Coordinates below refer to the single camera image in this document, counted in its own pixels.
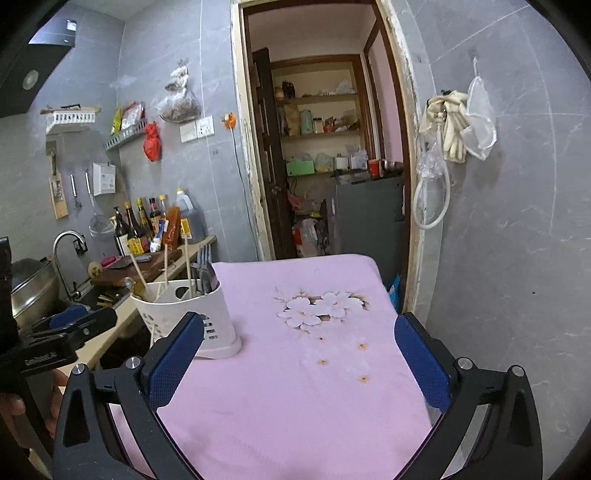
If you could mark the silver fork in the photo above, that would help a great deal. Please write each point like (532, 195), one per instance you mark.
(206, 272)

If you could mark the hanging wooden board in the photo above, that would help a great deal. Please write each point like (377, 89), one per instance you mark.
(59, 198)

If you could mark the blue packet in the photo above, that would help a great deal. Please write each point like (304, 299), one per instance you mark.
(395, 293)

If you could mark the white plastic wall rack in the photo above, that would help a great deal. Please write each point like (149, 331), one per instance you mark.
(69, 117)

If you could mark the metal wall shelf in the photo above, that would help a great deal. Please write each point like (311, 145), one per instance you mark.
(122, 138)

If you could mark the red cup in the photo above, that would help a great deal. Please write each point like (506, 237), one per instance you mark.
(373, 167)

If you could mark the crumpled clear plastic wrap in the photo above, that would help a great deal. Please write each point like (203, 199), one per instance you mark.
(431, 161)

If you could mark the pink floral tablecloth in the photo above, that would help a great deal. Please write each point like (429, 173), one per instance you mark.
(286, 392)

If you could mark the silver spoon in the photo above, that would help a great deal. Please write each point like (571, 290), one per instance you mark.
(128, 281)

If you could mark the gold spoon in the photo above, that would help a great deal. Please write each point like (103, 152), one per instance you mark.
(138, 290)

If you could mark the dark wooden door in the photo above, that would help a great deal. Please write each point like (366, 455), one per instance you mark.
(270, 138)

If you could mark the clear bag of dried goods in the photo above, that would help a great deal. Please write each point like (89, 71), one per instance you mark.
(178, 104)

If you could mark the hanging metal strainer ladle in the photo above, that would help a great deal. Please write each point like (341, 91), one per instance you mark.
(99, 226)

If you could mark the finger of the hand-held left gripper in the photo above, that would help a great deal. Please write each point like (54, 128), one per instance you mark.
(99, 321)
(69, 315)

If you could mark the snack packets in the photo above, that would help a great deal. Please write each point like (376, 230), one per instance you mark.
(129, 115)

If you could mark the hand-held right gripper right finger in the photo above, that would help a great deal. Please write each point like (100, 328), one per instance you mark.
(420, 364)

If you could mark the clear hanging plastic bag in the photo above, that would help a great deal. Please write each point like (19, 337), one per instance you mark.
(482, 120)

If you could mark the white wall box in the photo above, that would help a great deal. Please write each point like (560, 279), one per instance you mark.
(105, 179)

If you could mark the hanging metal peeler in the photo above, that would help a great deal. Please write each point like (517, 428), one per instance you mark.
(75, 194)

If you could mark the grey refrigerator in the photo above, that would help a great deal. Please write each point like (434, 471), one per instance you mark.
(364, 221)

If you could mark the steel pot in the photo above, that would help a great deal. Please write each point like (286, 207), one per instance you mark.
(32, 286)

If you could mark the cream rubber gloves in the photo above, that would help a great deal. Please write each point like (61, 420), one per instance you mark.
(455, 129)

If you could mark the orange-brown refill pouch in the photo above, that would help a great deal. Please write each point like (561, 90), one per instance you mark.
(172, 226)

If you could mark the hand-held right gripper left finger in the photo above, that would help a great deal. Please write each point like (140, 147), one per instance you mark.
(175, 360)

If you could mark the wooden cutting board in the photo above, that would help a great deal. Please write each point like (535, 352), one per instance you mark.
(115, 274)

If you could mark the chrome kitchen faucet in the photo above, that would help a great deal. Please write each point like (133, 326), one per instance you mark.
(57, 249)

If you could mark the large dark oil jug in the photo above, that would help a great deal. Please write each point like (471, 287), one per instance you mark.
(191, 217)

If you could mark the white wall socket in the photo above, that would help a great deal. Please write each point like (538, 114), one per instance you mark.
(198, 129)

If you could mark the white plastic utensil holder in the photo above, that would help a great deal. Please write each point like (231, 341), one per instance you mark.
(217, 314)

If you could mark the row of dark sauce bottles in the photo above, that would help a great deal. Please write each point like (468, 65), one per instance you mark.
(134, 228)

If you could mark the white and red plastic bag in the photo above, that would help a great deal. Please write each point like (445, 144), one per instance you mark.
(307, 235)

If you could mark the person's left hand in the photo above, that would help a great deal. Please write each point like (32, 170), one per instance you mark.
(9, 406)

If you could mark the black range hood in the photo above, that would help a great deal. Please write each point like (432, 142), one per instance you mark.
(32, 69)

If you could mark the green box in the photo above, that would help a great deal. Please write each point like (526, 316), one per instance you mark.
(300, 168)

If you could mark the wooden shelf unit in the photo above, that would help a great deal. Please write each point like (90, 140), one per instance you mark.
(318, 99)

